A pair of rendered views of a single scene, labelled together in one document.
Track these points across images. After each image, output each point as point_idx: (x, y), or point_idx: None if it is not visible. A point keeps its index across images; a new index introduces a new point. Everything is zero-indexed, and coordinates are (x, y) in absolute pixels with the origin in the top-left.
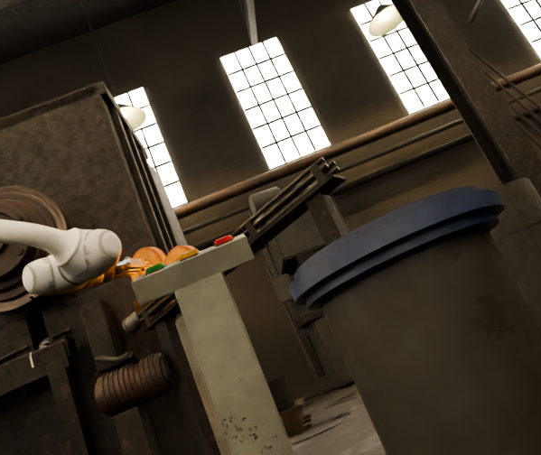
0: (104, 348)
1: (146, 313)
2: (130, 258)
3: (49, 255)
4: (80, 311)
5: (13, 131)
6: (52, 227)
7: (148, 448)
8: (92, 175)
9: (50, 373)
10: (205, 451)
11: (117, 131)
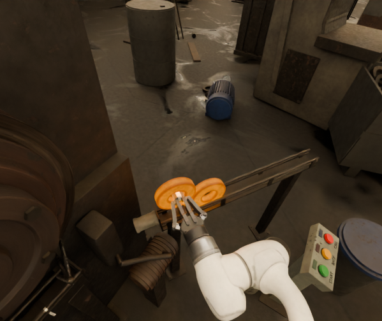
0: (116, 251)
1: (171, 223)
2: (201, 210)
3: (58, 218)
4: (97, 242)
5: None
6: (295, 285)
7: (164, 280)
8: (22, 18)
9: (74, 302)
10: (177, 258)
11: None
